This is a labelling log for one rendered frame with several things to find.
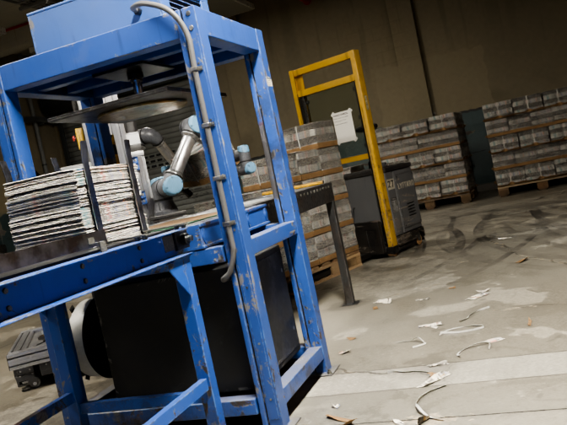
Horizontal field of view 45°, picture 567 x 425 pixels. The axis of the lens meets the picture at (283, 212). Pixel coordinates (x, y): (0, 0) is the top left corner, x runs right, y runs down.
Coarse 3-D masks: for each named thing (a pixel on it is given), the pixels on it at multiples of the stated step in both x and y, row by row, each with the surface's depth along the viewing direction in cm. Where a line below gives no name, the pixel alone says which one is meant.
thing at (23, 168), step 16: (0, 80) 266; (0, 96) 267; (16, 96) 272; (0, 112) 268; (16, 112) 270; (0, 128) 268; (16, 128) 269; (0, 144) 270; (16, 144) 267; (16, 160) 268; (32, 160) 274; (16, 176) 269; (32, 176) 272; (64, 304) 277; (48, 336) 273; (48, 352) 274; (64, 416) 275
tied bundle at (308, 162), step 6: (312, 150) 556; (300, 156) 543; (306, 156) 549; (312, 156) 555; (300, 162) 543; (306, 162) 549; (312, 162) 555; (318, 162) 561; (300, 168) 541; (306, 168) 547; (312, 168) 553; (318, 168) 559; (300, 174) 541; (300, 180) 544
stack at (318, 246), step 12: (312, 180) 552; (252, 192) 500; (204, 204) 491; (324, 204) 565; (300, 216) 533; (312, 216) 546; (324, 216) 558; (312, 228) 543; (312, 240) 541; (324, 240) 553; (312, 252) 541; (324, 252) 551; (324, 264) 549; (336, 264) 561; (336, 276) 559
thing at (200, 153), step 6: (198, 150) 462; (192, 156) 462; (198, 156) 459; (204, 156) 457; (192, 162) 466; (198, 162) 462; (204, 162) 458; (198, 168) 465; (204, 168) 460; (198, 174) 468; (204, 174) 464
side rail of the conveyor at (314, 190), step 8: (328, 184) 430; (296, 192) 368; (304, 192) 380; (312, 192) 395; (320, 192) 410; (328, 192) 427; (272, 200) 331; (304, 200) 378; (312, 200) 392; (320, 200) 407; (328, 200) 424; (272, 208) 329; (304, 208) 375; (312, 208) 390; (272, 216) 327
